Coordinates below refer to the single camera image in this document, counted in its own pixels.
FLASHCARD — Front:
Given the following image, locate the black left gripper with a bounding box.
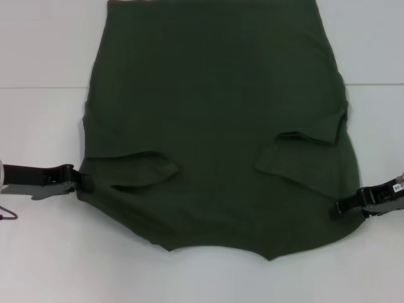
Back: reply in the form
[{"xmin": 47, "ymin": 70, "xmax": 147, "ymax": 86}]
[{"xmin": 3, "ymin": 163, "xmax": 95, "ymax": 193}]

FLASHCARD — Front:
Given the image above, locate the dark green shirt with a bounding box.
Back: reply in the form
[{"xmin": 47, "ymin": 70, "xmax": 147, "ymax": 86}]
[{"xmin": 75, "ymin": 0, "xmax": 369, "ymax": 263}]

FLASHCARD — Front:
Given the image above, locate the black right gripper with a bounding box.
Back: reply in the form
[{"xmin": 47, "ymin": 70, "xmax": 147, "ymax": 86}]
[{"xmin": 328, "ymin": 178, "xmax": 404, "ymax": 221}]

